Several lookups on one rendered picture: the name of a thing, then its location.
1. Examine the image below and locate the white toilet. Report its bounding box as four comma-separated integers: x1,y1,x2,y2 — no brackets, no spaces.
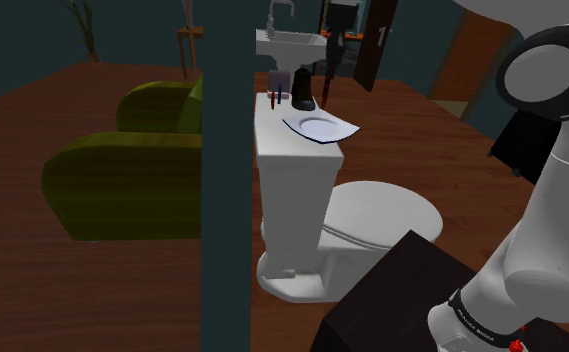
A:
254,90,445,305

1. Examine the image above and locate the olive green sofa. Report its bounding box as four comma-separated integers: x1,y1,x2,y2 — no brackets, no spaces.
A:
40,72,203,243

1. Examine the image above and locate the black boot-shaped object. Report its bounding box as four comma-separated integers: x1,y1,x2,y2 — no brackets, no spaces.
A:
290,67,317,112

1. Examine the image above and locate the dark brown open door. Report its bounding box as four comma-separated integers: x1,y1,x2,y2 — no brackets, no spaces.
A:
351,0,400,93

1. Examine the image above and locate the potted plant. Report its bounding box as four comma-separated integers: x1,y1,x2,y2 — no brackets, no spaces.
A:
61,0,105,68

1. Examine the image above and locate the small wooden table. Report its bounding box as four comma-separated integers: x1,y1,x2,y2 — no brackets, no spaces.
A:
176,0,205,82

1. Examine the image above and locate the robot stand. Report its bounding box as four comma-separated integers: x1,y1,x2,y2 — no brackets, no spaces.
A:
310,229,569,352

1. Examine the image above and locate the white sink with faucet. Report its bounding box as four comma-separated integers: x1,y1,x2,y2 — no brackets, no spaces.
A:
255,0,329,73

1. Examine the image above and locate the grey purple box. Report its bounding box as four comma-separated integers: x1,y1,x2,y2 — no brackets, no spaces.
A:
267,69,293,97

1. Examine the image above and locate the white square plate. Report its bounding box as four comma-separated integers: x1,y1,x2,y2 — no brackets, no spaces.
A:
281,110,362,146

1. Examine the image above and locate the dark red long-handled tool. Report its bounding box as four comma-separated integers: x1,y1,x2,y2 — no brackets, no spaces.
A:
319,62,338,110

